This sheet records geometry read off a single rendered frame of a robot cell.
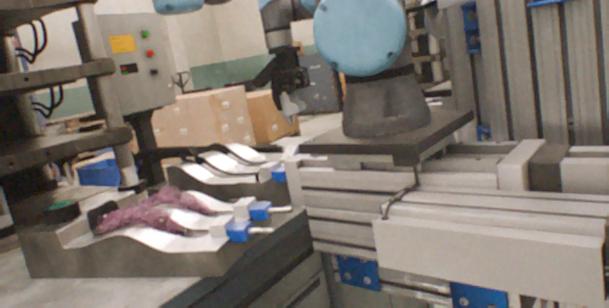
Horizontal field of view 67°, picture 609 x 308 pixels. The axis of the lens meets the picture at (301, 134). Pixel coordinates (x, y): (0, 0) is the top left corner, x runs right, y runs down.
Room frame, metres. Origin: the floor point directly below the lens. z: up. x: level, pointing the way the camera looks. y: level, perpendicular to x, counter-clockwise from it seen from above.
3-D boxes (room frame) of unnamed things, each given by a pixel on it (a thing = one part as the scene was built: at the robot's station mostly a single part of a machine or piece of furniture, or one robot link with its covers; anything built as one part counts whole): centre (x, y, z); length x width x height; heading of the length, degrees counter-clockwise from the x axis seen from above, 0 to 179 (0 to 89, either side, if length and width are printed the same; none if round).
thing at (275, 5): (1.25, 0.01, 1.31); 0.09 x 0.08 x 0.11; 93
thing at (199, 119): (5.58, 1.22, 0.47); 1.22 x 0.80 x 0.94; 56
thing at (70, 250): (1.03, 0.39, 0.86); 0.50 x 0.26 x 0.11; 70
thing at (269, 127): (6.46, 0.72, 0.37); 1.20 x 0.82 x 0.74; 60
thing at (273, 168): (1.15, 0.06, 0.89); 0.13 x 0.05 x 0.05; 52
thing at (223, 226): (0.89, 0.15, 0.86); 0.13 x 0.05 x 0.05; 70
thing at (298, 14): (1.24, -0.09, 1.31); 0.11 x 0.11 x 0.08; 3
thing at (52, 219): (1.05, 0.59, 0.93); 0.08 x 0.08 x 0.04
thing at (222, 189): (1.36, 0.24, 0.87); 0.50 x 0.26 x 0.14; 52
